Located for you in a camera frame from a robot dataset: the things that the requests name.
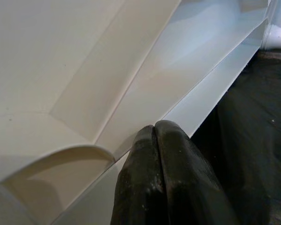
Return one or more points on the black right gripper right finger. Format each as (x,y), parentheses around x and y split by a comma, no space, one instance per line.
(189,182)

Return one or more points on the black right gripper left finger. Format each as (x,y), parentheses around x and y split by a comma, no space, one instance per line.
(138,182)

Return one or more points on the white plastic ribbed table top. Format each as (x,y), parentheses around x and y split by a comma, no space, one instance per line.
(84,70)

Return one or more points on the white plastic table leg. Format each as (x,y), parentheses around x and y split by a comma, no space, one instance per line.
(279,30)

